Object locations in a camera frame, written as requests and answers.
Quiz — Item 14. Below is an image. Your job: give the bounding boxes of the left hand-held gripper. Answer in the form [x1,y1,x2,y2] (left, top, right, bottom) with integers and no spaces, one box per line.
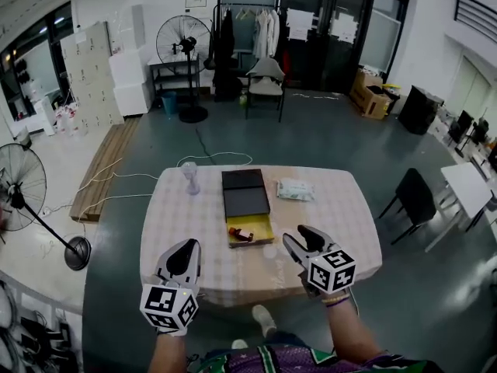
[139,239,203,337]

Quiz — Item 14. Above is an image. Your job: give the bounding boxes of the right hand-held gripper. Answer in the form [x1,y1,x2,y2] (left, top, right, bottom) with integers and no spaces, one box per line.
[282,224,357,297]

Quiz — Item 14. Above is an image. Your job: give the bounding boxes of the red-capped dark bottle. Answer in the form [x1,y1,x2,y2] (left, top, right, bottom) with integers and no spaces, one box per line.
[228,226,255,242]

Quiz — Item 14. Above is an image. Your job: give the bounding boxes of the black and yellow box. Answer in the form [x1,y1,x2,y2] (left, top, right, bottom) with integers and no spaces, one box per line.
[221,168,276,249]

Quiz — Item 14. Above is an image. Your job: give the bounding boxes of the person's right forearm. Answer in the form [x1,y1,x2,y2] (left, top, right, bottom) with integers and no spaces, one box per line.
[325,295,384,365]

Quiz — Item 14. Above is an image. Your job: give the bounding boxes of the person's left forearm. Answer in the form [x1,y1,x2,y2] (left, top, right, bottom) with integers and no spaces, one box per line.
[147,331,187,373]

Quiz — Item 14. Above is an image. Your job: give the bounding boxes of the open brown cardboard box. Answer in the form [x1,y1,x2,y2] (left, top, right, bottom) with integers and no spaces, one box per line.
[349,69,394,121]

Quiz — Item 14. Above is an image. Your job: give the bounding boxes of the table with checked tablecloth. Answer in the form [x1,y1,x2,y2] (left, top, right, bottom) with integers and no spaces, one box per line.
[139,164,384,309]

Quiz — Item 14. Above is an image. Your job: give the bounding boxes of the white green wipes packet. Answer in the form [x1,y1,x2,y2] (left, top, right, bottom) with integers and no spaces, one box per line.
[276,177,316,203]

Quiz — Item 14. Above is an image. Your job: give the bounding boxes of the green purple patterned shirt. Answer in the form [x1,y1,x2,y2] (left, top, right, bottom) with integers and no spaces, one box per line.
[196,329,444,373]

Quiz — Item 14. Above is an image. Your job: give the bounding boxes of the black dining chair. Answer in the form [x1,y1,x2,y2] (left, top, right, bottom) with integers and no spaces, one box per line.
[377,167,438,246]

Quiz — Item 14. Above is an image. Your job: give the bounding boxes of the wooden pallet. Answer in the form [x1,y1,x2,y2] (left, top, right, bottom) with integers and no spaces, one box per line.
[69,116,142,222]

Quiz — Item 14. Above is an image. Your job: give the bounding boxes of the small blue waste bin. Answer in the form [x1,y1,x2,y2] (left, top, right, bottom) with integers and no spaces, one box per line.
[160,91,178,117]

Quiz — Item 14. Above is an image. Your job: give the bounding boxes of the white square table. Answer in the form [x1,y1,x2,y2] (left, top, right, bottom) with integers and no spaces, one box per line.
[424,162,495,253]

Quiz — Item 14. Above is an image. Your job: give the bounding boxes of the black bin with yellow lid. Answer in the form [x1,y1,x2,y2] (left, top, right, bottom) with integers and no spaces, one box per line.
[382,83,403,115]

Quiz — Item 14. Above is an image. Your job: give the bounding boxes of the black cabinet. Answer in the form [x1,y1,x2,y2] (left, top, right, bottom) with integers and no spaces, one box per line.
[397,85,444,136]

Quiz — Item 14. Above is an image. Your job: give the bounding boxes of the tilted black standing fan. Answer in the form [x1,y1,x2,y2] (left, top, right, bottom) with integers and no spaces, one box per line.
[0,142,92,272]

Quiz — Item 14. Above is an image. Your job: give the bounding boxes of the group of white jugs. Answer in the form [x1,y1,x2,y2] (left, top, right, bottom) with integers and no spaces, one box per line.
[54,104,89,138]

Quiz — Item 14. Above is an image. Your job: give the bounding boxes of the stack of white boxes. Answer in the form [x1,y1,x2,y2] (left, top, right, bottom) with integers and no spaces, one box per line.
[59,21,126,136]
[107,50,154,117]

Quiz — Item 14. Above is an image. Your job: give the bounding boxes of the black metal shelf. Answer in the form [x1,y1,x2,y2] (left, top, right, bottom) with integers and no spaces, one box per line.
[147,54,201,110]

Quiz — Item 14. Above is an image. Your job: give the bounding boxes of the small white cabinet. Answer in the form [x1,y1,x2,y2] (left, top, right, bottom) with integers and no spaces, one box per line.
[32,96,57,137]

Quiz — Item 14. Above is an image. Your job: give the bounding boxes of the black hanging coat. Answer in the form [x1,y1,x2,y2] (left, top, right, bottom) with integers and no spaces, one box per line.
[212,9,244,103]

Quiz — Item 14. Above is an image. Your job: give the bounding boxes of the white hanging coats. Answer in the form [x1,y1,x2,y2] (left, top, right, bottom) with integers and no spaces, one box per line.
[253,8,282,60]

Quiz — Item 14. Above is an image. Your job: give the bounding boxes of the upright black standing fan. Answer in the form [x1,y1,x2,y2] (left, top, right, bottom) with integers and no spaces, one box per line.
[155,15,213,124]

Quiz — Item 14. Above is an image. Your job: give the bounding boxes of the white paper notice on door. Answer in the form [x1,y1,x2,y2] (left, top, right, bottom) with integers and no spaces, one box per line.
[329,11,356,40]
[286,7,315,40]

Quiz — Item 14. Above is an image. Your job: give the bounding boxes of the black clothes rack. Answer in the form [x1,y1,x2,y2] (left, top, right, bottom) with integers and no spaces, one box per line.
[210,2,283,104]

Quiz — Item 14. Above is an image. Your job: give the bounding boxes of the black balcony railing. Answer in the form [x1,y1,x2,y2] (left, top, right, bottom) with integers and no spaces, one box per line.
[453,0,497,44]

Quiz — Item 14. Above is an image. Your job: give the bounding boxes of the wrist bracelets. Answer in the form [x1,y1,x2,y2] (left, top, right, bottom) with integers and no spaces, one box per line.
[321,290,351,309]

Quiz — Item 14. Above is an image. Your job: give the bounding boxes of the white cable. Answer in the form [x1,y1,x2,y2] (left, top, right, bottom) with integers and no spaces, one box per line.
[77,151,254,225]

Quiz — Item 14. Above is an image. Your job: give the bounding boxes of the grey chair with black frame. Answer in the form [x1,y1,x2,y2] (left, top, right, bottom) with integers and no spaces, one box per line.
[245,57,287,124]

